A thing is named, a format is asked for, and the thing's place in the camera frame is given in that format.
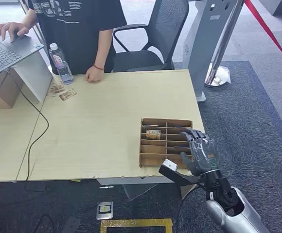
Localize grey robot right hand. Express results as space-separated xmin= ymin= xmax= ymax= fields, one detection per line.
xmin=179 ymin=129 xmax=221 ymax=178

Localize cardboard card organizer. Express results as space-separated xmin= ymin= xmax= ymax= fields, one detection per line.
xmin=138 ymin=117 xmax=193 ymax=169

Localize black power cable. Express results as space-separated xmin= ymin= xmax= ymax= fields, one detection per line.
xmin=19 ymin=90 xmax=50 ymax=194

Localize chrome stanchion pole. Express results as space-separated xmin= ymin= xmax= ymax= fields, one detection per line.
xmin=204 ymin=0 xmax=245 ymax=88

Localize person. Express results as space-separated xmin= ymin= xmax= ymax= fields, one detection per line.
xmin=27 ymin=0 xmax=128 ymax=76

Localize black office chair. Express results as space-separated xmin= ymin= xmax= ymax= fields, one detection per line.
xmin=113 ymin=0 xmax=190 ymax=73

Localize grey laptop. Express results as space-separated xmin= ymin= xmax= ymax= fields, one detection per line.
xmin=0 ymin=25 xmax=45 ymax=79

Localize silver floor socket plate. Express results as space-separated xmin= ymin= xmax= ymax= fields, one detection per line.
xmin=96 ymin=201 xmax=114 ymax=221

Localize person's left hand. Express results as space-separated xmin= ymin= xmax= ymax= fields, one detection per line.
xmin=85 ymin=65 xmax=105 ymax=83

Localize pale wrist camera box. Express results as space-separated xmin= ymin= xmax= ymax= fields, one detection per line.
xmin=162 ymin=159 xmax=178 ymax=172

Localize printed hotel card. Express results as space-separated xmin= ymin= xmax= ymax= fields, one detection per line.
xmin=146 ymin=129 xmax=162 ymax=140

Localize white laptop stand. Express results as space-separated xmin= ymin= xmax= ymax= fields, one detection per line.
xmin=11 ymin=51 xmax=54 ymax=103

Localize yellow floor tape frame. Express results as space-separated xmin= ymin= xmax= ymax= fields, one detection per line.
xmin=100 ymin=218 xmax=174 ymax=233

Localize grey kiosk stand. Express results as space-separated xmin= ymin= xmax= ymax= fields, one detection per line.
xmin=181 ymin=0 xmax=239 ymax=103

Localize brown cardboard box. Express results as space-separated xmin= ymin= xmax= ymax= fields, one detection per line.
xmin=0 ymin=68 xmax=25 ymax=111

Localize person's right hand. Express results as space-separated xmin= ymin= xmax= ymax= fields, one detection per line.
xmin=0 ymin=21 xmax=30 ymax=43

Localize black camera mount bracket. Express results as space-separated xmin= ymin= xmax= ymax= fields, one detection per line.
xmin=158 ymin=165 xmax=206 ymax=196

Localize red barrier belt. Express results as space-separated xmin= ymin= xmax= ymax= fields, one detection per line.
xmin=243 ymin=0 xmax=282 ymax=71

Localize clear plastic water bottle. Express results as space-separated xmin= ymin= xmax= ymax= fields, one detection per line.
xmin=48 ymin=43 xmax=74 ymax=86

